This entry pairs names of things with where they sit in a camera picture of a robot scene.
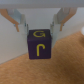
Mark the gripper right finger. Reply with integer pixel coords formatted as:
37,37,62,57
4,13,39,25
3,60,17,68
48,7,81,41

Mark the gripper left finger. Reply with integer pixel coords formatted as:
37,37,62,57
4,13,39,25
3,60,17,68
0,7,31,42

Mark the purple block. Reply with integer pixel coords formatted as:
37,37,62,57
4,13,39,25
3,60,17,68
26,29,54,60

